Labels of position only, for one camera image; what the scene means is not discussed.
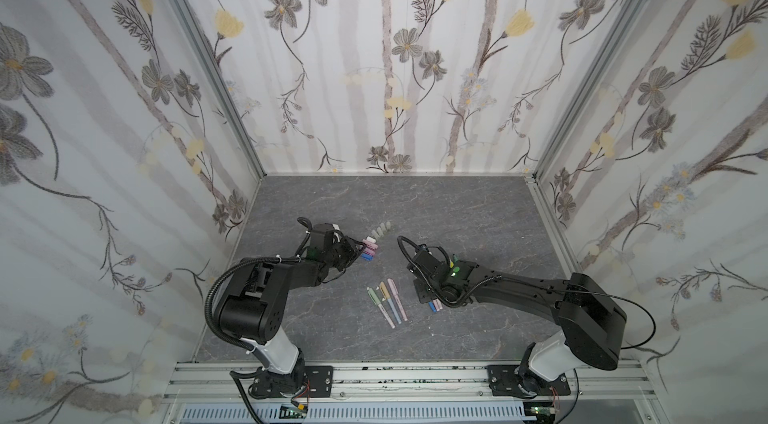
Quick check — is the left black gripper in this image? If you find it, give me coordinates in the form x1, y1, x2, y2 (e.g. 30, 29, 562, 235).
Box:
323, 236, 367, 270

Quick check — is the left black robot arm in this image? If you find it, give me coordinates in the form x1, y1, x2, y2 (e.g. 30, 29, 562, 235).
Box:
203, 218, 369, 399

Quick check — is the aluminium mounting rail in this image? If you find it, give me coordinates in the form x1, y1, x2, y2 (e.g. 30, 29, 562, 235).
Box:
162, 360, 657, 403

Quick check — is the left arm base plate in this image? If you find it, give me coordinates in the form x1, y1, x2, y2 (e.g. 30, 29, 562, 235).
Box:
248, 364, 334, 399

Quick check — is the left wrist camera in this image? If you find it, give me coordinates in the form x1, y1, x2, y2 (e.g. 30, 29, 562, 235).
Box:
310, 223, 343, 243

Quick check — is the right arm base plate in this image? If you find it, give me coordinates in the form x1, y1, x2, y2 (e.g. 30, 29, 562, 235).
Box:
486, 364, 572, 400

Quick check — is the white perforated cable duct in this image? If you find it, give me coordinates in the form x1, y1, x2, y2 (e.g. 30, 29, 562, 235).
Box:
178, 402, 536, 424

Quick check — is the tan cap blue pen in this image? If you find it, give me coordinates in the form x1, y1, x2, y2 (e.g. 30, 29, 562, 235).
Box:
379, 282, 402, 324

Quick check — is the black corrugated cable hose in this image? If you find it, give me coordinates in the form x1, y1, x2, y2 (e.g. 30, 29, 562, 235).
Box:
203, 255, 283, 353

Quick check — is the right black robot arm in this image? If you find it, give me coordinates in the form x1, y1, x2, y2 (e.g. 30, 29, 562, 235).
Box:
400, 242, 627, 399

